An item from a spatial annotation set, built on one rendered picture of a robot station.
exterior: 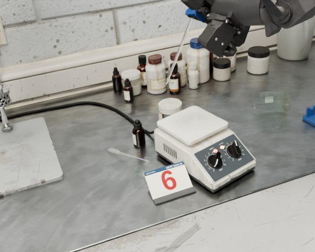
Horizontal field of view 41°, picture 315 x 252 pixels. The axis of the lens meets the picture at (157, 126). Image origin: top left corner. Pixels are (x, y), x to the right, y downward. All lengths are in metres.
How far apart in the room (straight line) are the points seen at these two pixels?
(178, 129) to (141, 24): 0.54
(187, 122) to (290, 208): 0.28
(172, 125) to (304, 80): 0.55
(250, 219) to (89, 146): 0.45
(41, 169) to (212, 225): 0.42
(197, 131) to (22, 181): 0.40
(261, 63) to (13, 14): 0.75
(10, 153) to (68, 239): 0.34
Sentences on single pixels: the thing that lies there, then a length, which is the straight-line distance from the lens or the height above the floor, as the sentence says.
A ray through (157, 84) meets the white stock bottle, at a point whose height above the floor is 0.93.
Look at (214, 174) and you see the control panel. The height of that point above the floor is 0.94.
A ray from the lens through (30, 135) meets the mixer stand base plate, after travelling 1.15.
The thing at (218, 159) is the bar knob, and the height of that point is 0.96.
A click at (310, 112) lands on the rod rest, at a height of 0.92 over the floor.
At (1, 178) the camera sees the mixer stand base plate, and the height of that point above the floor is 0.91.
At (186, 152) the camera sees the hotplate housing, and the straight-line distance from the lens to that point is 0.89.
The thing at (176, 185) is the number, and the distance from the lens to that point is 0.89.
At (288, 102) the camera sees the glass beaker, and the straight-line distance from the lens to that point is 1.15.
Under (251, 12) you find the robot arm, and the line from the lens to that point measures 0.79.
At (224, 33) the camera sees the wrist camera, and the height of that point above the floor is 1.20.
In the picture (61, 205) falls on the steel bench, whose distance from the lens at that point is 0.91.
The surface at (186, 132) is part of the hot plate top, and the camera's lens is 0.92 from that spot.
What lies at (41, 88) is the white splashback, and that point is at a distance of 1.32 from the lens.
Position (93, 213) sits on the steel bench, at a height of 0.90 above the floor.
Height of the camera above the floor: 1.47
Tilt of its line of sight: 31 degrees down
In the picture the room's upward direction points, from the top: 4 degrees counter-clockwise
